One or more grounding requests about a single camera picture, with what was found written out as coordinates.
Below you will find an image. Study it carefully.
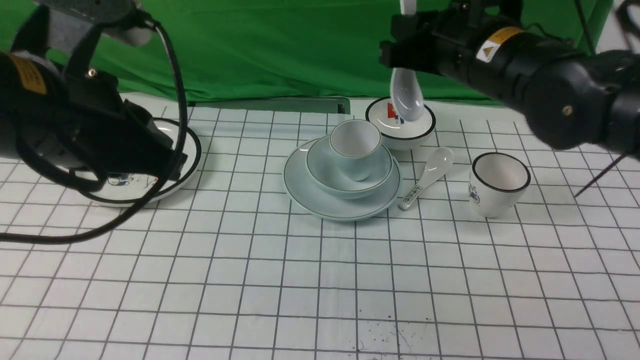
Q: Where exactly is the green backdrop cloth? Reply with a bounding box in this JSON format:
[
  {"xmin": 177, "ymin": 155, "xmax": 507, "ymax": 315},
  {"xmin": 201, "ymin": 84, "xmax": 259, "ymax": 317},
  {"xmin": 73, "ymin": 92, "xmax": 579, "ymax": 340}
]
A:
[{"xmin": 0, "ymin": 0, "xmax": 588, "ymax": 103}]

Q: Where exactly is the pale blue plate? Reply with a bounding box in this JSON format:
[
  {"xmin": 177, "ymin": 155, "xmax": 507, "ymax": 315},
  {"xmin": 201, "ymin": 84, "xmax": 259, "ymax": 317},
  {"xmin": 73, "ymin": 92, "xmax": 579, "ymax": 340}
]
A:
[{"xmin": 282, "ymin": 140, "xmax": 403, "ymax": 223}]

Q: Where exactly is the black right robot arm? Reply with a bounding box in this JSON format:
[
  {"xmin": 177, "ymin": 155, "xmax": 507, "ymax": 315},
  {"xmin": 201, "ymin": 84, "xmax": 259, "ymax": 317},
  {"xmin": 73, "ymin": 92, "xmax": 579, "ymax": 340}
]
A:
[{"xmin": 379, "ymin": 0, "xmax": 640, "ymax": 159}]

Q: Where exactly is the white plate cartoon picture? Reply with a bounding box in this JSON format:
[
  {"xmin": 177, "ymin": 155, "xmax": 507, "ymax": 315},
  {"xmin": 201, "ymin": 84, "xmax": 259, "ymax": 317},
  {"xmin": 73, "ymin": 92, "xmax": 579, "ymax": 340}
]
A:
[{"xmin": 90, "ymin": 118, "xmax": 203, "ymax": 208}]

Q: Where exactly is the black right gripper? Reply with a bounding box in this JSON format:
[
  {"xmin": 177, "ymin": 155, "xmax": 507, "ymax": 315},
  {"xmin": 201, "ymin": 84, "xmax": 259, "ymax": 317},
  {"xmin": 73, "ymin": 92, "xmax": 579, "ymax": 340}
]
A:
[{"xmin": 378, "ymin": 7, "xmax": 476, "ymax": 84}]

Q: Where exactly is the white bowl red picture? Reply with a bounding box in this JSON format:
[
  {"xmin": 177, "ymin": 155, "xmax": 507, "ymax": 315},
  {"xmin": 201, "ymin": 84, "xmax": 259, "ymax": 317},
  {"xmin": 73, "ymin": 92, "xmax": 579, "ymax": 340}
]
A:
[{"xmin": 365, "ymin": 96, "xmax": 436, "ymax": 151}]

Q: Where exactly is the plain white ceramic spoon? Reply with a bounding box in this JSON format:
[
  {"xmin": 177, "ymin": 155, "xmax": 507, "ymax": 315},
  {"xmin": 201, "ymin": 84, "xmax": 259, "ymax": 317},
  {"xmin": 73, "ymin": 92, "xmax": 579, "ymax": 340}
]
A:
[{"xmin": 389, "ymin": 0, "xmax": 426, "ymax": 123}]

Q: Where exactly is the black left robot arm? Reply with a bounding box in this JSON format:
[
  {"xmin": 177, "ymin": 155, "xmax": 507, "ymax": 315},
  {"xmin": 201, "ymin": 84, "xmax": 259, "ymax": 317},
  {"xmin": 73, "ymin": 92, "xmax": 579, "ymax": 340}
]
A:
[{"xmin": 1, "ymin": 0, "xmax": 188, "ymax": 192}]

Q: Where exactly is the white grid tablecloth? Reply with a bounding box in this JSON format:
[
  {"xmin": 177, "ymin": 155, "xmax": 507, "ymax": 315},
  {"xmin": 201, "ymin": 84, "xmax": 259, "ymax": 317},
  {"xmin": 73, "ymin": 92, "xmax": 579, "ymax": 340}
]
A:
[{"xmin": 0, "ymin": 103, "xmax": 639, "ymax": 360}]

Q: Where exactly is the pale blue bowl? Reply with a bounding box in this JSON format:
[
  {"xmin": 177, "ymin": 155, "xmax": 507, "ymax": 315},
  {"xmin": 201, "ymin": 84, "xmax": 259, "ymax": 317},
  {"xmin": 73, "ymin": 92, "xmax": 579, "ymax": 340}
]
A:
[{"xmin": 306, "ymin": 135, "xmax": 397, "ymax": 199}]

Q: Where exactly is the white patterned-handle spoon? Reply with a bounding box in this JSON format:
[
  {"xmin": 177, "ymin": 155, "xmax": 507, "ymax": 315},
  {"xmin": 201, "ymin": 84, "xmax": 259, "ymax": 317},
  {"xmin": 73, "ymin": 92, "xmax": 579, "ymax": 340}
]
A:
[{"xmin": 398, "ymin": 146, "xmax": 455, "ymax": 211}]

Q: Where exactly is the white cup black rim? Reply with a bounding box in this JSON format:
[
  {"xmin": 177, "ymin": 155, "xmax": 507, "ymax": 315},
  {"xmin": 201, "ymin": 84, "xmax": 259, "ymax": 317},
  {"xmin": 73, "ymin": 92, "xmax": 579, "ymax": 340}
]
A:
[{"xmin": 468, "ymin": 152, "xmax": 532, "ymax": 218}]

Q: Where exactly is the black cable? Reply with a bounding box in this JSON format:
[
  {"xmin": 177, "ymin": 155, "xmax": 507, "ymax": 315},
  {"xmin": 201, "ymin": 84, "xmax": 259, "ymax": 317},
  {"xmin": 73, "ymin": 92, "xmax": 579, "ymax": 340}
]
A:
[{"xmin": 0, "ymin": 20, "xmax": 190, "ymax": 246}]

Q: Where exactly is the pale blue cup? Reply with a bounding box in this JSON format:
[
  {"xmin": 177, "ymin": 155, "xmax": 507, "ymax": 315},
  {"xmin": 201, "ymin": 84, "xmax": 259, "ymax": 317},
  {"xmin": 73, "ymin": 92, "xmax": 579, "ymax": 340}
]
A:
[{"xmin": 329, "ymin": 119, "xmax": 382, "ymax": 182}]

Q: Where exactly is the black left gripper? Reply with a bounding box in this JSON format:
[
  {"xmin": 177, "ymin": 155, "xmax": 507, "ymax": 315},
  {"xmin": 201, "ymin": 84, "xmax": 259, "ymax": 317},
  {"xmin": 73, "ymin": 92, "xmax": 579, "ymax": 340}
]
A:
[{"xmin": 65, "ymin": 70, "xmax": 174, "ymax": 179}]

